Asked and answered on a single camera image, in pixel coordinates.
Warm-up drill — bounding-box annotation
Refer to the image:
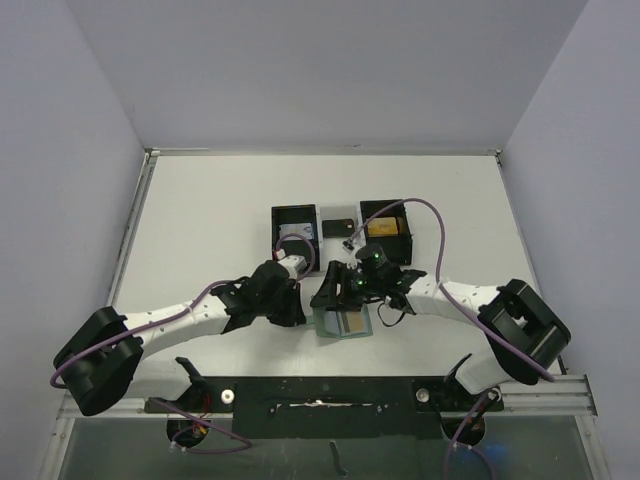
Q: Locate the green card holder wallet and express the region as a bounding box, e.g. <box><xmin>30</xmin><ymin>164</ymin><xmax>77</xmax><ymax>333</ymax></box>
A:
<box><xmin>313</xmin><ymin>306</ymin><xmax>373</xmax><ymax>340</ymax></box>

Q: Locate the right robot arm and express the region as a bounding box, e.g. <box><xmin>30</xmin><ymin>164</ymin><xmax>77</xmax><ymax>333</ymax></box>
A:
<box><xmin>310</xmin><ymin>244</ymin><xmax>571</xmax><ymax>409</ymax></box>

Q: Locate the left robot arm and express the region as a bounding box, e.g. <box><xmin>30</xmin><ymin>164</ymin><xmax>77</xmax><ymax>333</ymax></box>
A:
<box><xmin>50</xmin><ymin>255</ymin><xmax>306</xmax><ymax>416</ymax></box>

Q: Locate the gold striped card in holder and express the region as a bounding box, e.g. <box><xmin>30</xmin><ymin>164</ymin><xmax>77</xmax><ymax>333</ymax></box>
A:
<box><xmin>338</xmin><ymin>311</ymin><xmax>367</xmax><ymax>336</ymax></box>

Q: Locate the gold credit card in bin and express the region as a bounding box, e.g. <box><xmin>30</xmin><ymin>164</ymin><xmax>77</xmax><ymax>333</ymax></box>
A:
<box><xmin>367</xmin><ymin>216</ymin><xmax>400</xmax><ymax>237</ymax></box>

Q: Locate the black card in white bin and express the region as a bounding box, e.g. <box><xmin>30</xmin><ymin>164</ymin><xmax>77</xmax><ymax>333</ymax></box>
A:
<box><xmin>322</xmin><ymin>219</ymin><xmax>355</xmax><ymax>238</ymax></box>

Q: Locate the silver card in left bin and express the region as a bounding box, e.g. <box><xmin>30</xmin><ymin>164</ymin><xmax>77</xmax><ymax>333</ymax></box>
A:
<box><xmin>279</xmin><ymin>222</ymin><xmax>315</xmax><ymax>240</ymax></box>

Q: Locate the black left bin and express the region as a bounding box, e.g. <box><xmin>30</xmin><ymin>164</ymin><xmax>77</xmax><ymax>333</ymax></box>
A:
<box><xmin>271</xmin><ymin>204</ymin><xmax>320</xmax><ymax>271</ymax></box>

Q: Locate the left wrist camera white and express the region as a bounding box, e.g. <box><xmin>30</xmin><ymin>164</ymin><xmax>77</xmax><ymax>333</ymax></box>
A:
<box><xmin>278</xmin><ymin>255</ymin><xmax>307</xmax><ymax>279</ymax></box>

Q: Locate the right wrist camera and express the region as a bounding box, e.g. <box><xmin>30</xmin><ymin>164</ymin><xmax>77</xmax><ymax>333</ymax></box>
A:
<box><xmin>342</xmin><ymin>239</ymin><xmax>359</xmax><ymax>264</ymax></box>

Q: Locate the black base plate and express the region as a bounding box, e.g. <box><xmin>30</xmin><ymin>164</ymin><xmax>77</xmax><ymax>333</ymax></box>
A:
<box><xmin>145</xmin><ymin>375</ymin><xmax>479</xmax><ymax>440</ymax></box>

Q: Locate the aluminium front rail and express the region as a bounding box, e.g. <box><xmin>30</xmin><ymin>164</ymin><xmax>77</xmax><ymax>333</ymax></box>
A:
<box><xmin>56</xmin><ymin>375</ymin><xmax>598</xmax><ymax>420</ymax></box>

